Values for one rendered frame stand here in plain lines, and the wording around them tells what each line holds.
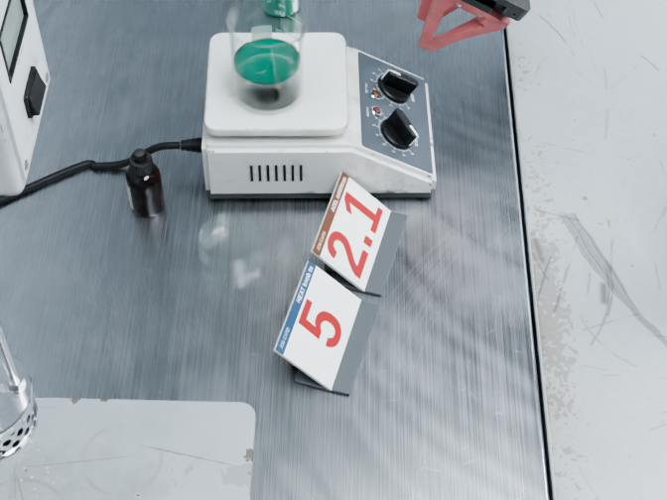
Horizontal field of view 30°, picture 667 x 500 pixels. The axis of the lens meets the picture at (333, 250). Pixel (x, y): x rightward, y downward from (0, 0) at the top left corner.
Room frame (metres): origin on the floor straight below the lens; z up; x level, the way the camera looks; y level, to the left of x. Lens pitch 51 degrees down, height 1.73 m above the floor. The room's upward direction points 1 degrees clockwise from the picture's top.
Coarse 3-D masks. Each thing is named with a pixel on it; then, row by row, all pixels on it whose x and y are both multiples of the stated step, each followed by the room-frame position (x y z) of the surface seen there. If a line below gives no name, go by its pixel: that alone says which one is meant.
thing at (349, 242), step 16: (352, 192) 0.70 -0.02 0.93; (352, 208) 0.68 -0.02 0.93; (368, 208) 0.69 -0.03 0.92; (384, 208) 0.70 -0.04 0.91; (336, 224) 0.66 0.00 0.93; (352, 224) 0.67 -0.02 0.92; (368, 224) 0.68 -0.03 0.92; (336, 240) 0.65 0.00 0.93; (352, 240) 0.65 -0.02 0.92; (368, 240) 0.66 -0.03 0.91; (336, 256) 0.63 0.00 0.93; (352, 256) 0.64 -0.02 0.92; (368, 256) 0.65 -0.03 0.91; (352, 272) 0.63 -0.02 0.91
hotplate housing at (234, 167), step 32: (352, 64) 0.82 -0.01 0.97; (352, 96) 0.78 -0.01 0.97; (352, 128) 0.74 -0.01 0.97; (224, 160) 0.71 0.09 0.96; (256, 160) 0.71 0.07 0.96; (288, 160) 0.71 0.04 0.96; (320, 160) 0.71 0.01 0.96; (352, 160) 0.71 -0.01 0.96; (384, 160) 0.72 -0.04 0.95; (224, 192) 0.71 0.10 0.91; (256, 192) 0.71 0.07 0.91; (288, 192) 0.71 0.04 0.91; (320, 192) 0.71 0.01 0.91; (384, 192) 0.71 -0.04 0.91; (416, 192) 0.72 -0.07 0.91
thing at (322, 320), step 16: (320, 272) 0.61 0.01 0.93; (320, 288) 0.60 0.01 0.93; (336, 288) 0.60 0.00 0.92; (304, 304) 0.58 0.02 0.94; (320, 304) 0.58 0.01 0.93; (336, 304) 0.59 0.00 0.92; (352, 304) 0.60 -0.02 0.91; (304, 320) 0.56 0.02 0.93; (320, 320) 0.57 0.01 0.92; (336, 320) 0.58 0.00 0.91; (304, 336) 0.55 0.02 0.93; (320, 336) 0.56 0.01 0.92; (336, 336) 0.56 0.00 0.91; (288, 352) 0.53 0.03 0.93; (304, 352) 0.54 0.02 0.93; (320, 352) 0.54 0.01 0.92; (336, 352) 0.55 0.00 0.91; (320, 368) 0.53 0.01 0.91
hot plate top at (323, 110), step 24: (216, 48) 0.81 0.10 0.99; (312, 48) 0.82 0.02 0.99; (336, 48) 0.82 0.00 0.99; (216, 72) 0.78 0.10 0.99; (312, 72) 0.78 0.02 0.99; (336, 72) 0.79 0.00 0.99; (216, 96) 0.75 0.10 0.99; (312, 96) 0.76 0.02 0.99; (336, 96) 0.76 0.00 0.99; (216, 120) 0.73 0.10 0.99; (240, 120) 0.73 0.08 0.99; (264, 120) 0.73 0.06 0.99; (288, 120) 0.73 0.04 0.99; (312, 120) 0.73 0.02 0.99; (336, 120) 0.73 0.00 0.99
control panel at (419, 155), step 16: (368, 64) 0.83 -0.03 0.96; (384, 64) 0.83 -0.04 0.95; (368, 80) 0.80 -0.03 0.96; (368, 96) 0.78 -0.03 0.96; (384, 96) 0.79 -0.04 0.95; (416, 96) 0.81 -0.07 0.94; (368, 112) 0.76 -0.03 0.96; (384, 112) 0.77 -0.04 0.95; (416, 112) 0.79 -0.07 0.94; (368, 128) 0.74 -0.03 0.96; (416, 128) 0.77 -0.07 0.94; (368, 144) 0.73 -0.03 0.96; (384, 144) 0.73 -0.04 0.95; (416, 144) 0.75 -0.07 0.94; (400, 160) 0.72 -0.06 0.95; (416, 160) 0.73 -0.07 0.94
